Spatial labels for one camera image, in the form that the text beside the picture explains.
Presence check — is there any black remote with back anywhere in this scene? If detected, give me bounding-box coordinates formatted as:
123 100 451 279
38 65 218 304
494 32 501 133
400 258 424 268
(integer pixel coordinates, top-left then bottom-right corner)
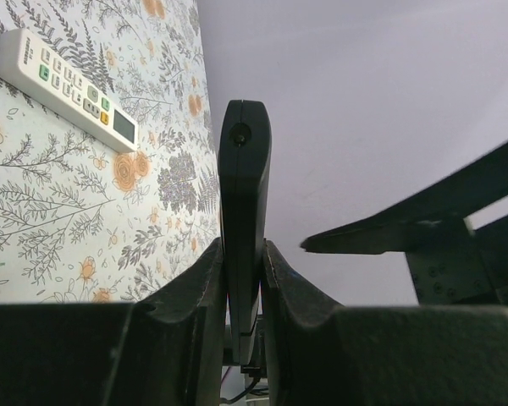
218 100 272 365

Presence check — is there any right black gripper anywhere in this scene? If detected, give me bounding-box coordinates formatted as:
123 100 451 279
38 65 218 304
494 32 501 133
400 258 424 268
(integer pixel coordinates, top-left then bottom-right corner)
301 141 508 306

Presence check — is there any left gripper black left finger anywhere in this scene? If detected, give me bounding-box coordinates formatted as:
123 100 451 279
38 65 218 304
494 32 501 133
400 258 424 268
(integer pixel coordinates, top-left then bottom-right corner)
0 240 226 405

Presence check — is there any floral patterned table mat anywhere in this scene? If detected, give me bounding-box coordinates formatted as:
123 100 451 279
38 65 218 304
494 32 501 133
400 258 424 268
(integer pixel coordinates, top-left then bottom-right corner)
0 1 219 303

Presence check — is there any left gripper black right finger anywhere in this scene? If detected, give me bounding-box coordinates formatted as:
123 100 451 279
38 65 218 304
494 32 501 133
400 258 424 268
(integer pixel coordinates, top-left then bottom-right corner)
262 242 508 405

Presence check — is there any white air conditioner remote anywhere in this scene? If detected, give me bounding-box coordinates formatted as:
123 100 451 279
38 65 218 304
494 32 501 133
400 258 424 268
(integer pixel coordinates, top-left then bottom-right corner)
0 29 139 153

